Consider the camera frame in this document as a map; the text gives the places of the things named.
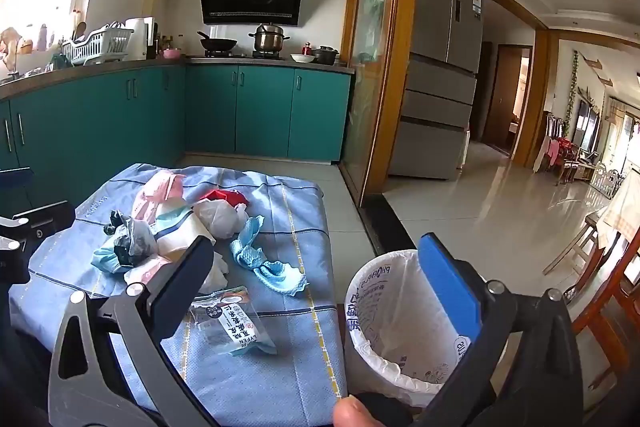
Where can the red wrapper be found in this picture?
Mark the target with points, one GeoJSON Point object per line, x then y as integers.
{"type": "Point", "coordinates": [220, 196]}

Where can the trash bin with white liner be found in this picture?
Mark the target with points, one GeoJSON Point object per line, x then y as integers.
{"type": "Point", "coordinates": [400, 317]}

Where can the pink white wrapper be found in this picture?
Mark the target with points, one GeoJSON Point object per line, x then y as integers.
{"type": "Point", "coordinates": [145, 272]}

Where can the wall television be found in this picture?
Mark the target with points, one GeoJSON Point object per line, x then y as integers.
{"type": "Point", "coordinates": [587, 122]}

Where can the pink pot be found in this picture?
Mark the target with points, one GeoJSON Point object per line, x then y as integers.
{"type": "Point", "coordinates": [171, 54]}

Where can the white bowl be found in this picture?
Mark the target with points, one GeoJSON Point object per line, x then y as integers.
{"type": "Point", "coordinates": [302, 58]}

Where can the white tissue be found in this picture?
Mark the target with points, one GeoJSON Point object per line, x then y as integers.
{"type": "Point", "coordinates": [217, 272]}

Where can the blue cleaning cloth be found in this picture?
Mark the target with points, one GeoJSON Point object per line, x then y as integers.
{"type": "Point", "coordinates": [245, 252]}

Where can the gas stove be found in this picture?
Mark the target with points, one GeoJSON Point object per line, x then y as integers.
{"type": "Point", "coordinates": [245, 55]}

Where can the wooden framed glass sliding door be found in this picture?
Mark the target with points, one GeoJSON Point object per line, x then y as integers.
{"type": "Point", "coordinates": [370, 57]}

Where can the black wok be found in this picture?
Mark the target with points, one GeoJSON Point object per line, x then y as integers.
{"type": "Point", "coordinates": [220, 43]}

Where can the carved wooden chairs with clothes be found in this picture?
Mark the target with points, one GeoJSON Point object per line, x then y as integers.
{"type": "Point", "coordinates": [565, 152]}

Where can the light blue face mask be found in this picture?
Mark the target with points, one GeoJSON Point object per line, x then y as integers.
{"type": "Point", "coordinates": [107, 257]}

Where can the red kettle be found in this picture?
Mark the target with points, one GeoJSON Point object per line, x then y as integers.
{"type": "Point", "coordinates": [307, 48]}

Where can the wooden stool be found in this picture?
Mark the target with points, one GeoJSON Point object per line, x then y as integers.
{"type": "Point", "coordinates": [575, 247]}

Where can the grey refrigerator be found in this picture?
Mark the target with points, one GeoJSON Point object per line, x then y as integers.
{"type": "Point", "coordinates": [435, 107]}

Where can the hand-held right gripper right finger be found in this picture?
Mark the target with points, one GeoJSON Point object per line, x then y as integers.
{"type": "Point", "coordinates": [450, 282]}

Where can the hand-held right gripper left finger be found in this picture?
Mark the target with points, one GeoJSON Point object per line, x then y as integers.
{"type": "Point", "coordinates": [180, 287]}

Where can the person's right hand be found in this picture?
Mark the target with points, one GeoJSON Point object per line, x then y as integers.
{"type": "Point", "coordinates": [355, 414]}

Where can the brown interior door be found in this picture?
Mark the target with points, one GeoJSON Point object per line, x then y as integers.
{"type": "Point", "coordinates": [500, 107]}

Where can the wooden dining table with cloth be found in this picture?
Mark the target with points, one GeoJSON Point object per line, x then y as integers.
{"type": "Point", "coordinates": [625, 207]}

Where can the white pink floor bin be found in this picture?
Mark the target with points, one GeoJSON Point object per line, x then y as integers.
{"type": "Point", "coordinates": [464, 147]}

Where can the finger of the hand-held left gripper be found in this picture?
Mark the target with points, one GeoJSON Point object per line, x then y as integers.
{"type": "Point", "coordinates": [15, 181]}
{"type": "Point", "coordinates": [50, 217]}

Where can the pink white plastic bag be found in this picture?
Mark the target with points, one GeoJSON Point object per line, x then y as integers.
{"type": "Point", "coordinates": [155, 197]}

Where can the black lidded pot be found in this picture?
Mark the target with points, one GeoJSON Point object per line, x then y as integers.
{"type": "Point", "coordinates": [326, 56]}

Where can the white kitchen appliance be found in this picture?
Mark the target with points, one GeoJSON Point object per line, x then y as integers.
{"type": "Point", "coordinates": [140, 37]}

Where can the white baby fence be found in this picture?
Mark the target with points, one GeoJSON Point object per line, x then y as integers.
{"type": "Point", "coordinates": [607, 179]}

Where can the clear labelled food wrapper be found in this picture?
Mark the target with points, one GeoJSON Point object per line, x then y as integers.
{"type": "Point", "coordinates": [235, 322]}

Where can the white teal striped package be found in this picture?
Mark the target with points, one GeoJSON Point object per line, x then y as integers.
{"type": "Point", "coordinates": [175, 227]}

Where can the blue checked tablecloth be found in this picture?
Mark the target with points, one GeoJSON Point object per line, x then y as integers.
{"type": "Point", "coordinates": [280, 217]}

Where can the row of condiment bottles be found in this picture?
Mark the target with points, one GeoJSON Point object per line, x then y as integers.
{"type": "Point", "coordinates": [170, 46]}

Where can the teal base cabinets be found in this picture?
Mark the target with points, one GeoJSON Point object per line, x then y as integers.
{"type": "Point", "coordinates": [100, 117]}

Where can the green vine decoration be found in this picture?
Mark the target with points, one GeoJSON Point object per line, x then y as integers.
{"type": "Point", "coordinates": [572, 87]}

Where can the white dish rack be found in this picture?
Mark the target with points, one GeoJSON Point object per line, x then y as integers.
{"type": "Point", "coordinates": [97, 48]}

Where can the brown wooden chair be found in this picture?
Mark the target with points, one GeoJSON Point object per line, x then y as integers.
{"type": "Point", "coordinates": [600, 307]}

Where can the steel stockpot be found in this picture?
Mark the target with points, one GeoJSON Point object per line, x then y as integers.
{"type": "Point", "coordinates": [269, 41]}

